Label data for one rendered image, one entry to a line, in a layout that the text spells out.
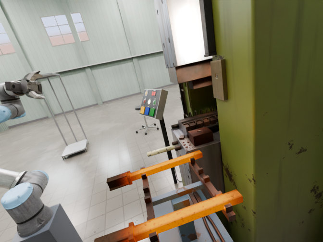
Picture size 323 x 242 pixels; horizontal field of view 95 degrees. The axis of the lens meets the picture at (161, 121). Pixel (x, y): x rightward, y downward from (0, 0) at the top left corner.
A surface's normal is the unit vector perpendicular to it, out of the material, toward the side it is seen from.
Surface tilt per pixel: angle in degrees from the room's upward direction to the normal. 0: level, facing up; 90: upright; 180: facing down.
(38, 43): 90
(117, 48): 90
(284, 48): 90
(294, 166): 90
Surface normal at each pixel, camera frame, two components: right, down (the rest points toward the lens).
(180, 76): 0.17, 0.30
